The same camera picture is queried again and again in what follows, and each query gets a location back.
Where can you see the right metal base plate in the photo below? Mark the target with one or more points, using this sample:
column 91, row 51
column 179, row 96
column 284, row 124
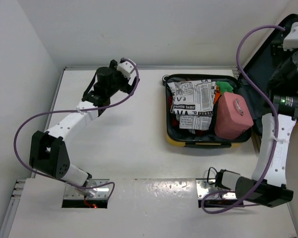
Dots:
column 205, row 187

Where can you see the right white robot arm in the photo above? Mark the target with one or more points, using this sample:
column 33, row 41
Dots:
column 267, row 186

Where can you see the dark red cloth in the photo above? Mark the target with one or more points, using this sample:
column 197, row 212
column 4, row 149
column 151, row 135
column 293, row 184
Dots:
column 173, row 119

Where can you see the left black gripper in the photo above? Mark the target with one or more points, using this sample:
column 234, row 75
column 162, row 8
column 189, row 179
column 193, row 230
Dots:
column 126, row 87

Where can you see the orange black patterned cloth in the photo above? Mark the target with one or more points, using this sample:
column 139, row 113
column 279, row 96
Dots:
column 217, row 95

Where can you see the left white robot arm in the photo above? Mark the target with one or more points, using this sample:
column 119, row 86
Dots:
column 48, row 151

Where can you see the pink box with handle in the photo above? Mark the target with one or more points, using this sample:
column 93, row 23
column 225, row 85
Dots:
column 233, row 116

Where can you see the green microfiber towel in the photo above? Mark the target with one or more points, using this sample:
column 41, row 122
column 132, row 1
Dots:
column 223, row 87

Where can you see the newspaper print cloth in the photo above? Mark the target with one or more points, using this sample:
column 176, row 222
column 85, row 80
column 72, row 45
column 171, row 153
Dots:
column 193, row 103

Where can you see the white front panel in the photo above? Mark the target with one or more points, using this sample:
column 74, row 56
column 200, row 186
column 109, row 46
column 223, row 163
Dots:
column 141, row 208

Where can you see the yellow suitcase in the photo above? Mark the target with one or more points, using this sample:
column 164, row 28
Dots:
column 260, row 68

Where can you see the metal base plate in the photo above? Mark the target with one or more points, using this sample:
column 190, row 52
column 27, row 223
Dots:
column 205, row 187
column 99, row 193

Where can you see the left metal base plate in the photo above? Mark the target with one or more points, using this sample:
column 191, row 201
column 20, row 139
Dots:
column 99, row 193

